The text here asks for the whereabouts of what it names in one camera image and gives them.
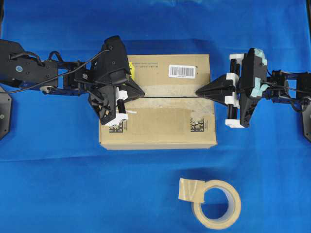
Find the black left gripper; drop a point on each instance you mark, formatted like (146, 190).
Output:
(110, 72)

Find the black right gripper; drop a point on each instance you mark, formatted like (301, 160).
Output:
(248, 89)

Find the brown cardboard box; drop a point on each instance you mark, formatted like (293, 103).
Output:
(170, 115)

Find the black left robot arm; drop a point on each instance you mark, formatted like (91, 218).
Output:
(25, 71)

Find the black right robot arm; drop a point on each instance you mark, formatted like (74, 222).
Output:
(282, 87)

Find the beige packing tape roll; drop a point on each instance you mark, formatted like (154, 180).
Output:
(194, 191)

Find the blue table cloth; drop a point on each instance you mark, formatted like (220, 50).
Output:
(55, 177)

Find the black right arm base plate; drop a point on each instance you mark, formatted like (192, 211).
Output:
(306, 117)

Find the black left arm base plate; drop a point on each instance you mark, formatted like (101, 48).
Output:
(5, 114)

